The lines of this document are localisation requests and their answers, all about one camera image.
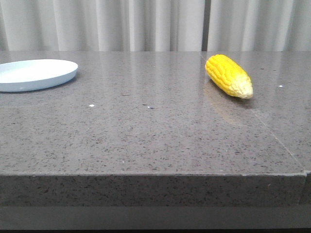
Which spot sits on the white pleated curtain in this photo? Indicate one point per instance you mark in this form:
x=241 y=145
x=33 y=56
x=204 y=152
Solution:
x=155 y=25

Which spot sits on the yellow corn cob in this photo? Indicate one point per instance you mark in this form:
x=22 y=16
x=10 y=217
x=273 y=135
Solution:
x=229 y=76

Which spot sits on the light blue round plate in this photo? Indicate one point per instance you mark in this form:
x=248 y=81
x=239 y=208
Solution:
x=31 y=75

